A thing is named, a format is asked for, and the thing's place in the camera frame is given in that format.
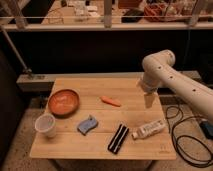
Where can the wooden table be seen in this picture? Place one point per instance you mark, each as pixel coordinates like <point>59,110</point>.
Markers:
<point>69,143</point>

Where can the white plastic cup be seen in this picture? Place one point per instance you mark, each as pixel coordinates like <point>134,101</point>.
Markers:
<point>46,125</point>

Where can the black striped eraser block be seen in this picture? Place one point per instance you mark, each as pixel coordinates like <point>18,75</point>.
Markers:
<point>118,139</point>

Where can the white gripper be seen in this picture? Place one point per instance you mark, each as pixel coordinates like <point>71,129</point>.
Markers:
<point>149,99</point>

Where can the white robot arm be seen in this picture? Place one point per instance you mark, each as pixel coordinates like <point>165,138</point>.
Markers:
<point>158,70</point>

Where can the metal diagonal pole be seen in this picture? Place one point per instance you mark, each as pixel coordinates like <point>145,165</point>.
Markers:
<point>26,69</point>

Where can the white plastic bottle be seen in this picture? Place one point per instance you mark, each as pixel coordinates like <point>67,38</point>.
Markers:
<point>149,129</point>

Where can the red basket in background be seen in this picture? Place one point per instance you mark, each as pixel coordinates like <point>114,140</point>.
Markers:
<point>162,12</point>

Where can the orange bowl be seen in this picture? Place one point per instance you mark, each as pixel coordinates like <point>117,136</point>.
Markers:
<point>63,102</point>

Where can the orange carrot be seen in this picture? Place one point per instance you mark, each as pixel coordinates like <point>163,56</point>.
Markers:
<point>110,101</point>

